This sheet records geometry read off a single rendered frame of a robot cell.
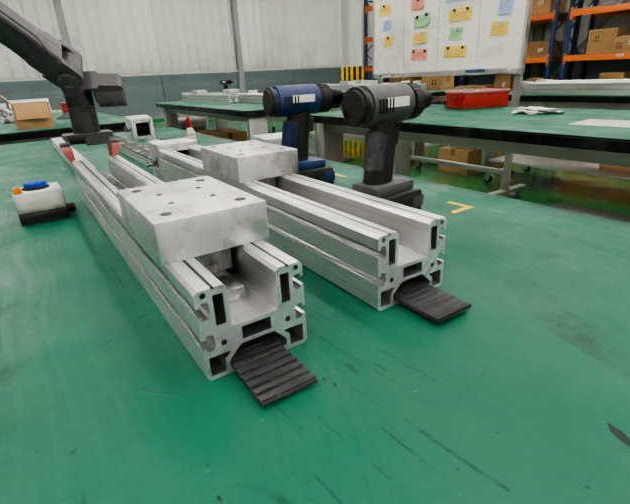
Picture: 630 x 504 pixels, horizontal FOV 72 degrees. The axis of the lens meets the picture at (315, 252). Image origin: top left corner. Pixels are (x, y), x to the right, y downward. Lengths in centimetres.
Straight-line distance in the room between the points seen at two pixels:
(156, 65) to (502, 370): 1240
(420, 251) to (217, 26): 1290
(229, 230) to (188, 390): 15
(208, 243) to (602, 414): 35
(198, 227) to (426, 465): 27
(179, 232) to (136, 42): 1221
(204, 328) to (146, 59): 1227
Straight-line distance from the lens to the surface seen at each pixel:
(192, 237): 42
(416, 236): 51
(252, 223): 44
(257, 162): 71
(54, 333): 54
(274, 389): 37
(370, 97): 68
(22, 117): 328
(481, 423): 36
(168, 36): 1279
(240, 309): 40
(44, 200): 97
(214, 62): 1316
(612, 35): 1065
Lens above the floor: 102
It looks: 22 degrees down
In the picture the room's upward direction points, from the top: 3 degrees counter-clockwise
